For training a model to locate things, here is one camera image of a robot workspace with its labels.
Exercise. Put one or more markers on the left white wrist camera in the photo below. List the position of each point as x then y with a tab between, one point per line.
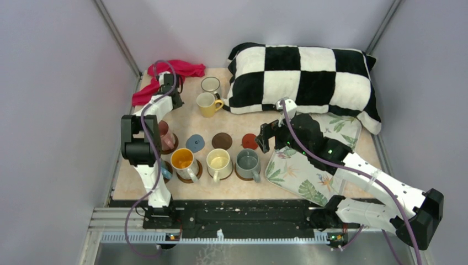
161	77

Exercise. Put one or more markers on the amber wooden coaster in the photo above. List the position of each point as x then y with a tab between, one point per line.
191	173
242	178
226	177

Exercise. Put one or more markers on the yellow ceramic mug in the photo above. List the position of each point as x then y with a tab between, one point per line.
208	104

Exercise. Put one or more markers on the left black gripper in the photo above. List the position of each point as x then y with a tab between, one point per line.
180	104

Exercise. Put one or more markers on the cream ceramic mug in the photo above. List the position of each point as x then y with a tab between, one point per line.
219	163

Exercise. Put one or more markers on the crumpled pink cloth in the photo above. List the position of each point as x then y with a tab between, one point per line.
182	68

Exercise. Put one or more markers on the blue mug yellow inside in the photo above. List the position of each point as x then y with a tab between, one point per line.
166	174

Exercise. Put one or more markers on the pink mug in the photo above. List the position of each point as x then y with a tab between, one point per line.
163	129

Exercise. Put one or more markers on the dark walnut wooden coaster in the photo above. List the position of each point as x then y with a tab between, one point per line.
169	143
222	140

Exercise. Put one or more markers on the orange cup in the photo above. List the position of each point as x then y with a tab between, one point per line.
181	158

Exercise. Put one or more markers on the blue-grey apple coaster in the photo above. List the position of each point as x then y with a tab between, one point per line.
195	143

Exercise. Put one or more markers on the grey ceramic mug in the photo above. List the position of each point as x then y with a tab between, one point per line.
248	164

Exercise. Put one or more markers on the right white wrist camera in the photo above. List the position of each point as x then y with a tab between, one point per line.
287	108

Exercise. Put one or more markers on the floral white tray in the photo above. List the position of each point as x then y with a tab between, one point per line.
291	170

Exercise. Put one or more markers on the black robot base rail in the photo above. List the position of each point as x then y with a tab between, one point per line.
243	219

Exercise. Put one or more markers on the red apple coaster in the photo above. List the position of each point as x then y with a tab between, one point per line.
249	141

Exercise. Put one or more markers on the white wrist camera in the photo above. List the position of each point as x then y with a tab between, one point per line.
161	77
287	108

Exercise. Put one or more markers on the black white checkered pillow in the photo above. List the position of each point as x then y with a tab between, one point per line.
318	79

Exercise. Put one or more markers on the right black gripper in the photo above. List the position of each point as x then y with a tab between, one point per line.
269	130

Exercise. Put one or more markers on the white dark-rimmed mug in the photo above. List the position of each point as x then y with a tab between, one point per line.
211	85

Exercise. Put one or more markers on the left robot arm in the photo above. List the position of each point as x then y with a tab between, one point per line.
141	144

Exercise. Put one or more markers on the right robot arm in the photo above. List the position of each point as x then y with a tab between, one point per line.
413	215

